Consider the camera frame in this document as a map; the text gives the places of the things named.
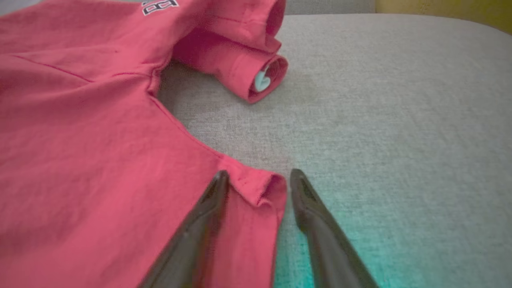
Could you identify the red t-shirt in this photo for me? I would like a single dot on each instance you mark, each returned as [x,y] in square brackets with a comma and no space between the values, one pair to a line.
[80,140]

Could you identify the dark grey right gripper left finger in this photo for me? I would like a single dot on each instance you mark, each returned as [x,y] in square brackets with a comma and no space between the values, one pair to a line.
[192,248]

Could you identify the yellow sofa backrest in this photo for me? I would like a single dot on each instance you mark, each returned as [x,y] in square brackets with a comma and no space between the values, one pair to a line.
[460,10]

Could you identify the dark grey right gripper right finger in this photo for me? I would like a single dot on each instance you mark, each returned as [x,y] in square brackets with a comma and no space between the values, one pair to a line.
[332,252]

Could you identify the wide grey sofa seat cushion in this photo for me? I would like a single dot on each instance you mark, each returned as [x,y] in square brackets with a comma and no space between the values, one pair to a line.
[380,120]

